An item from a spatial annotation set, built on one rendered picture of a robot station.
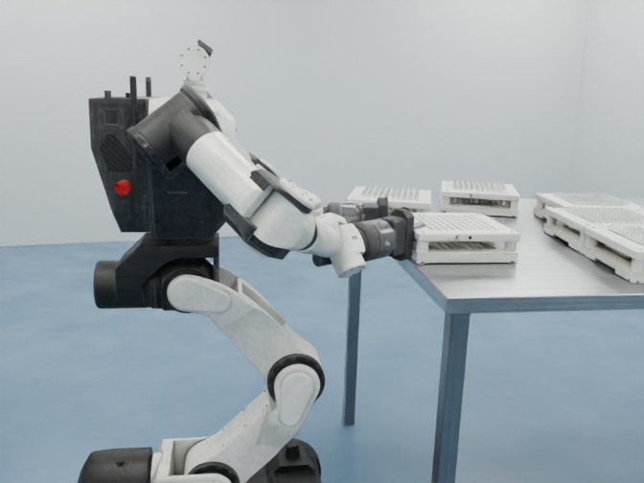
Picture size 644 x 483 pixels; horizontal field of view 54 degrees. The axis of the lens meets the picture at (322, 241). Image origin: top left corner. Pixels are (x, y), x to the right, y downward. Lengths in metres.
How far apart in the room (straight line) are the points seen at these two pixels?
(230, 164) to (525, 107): 5.39
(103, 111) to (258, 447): 0.88
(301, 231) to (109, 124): 0.50
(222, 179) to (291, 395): 0.64
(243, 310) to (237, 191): 0.46
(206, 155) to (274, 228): 0.18
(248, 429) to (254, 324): 0.28
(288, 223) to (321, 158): 4.42
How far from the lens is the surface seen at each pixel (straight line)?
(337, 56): 5.51
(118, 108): 1.39
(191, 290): 1.46
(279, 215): 1.09
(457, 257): 1.50
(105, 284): 1.51
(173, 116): 1.22
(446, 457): 1.44
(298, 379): 1.54
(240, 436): 1.66
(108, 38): 5.22
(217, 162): 1.13
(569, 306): 1.37
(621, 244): 1.55
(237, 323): 1.50
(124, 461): 1.73
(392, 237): 1.40
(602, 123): 6.45
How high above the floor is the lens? 1.27
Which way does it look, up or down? 14 degrees down
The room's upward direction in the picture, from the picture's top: 2 degrees clockwise
